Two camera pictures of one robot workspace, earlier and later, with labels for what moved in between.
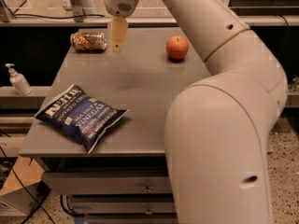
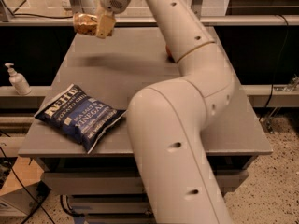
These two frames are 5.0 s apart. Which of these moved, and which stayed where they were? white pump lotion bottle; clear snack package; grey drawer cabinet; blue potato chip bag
Moved: clear snack package
Stayed: white pump lotion bottle; grey drawer cabinet; blue potato chip bag
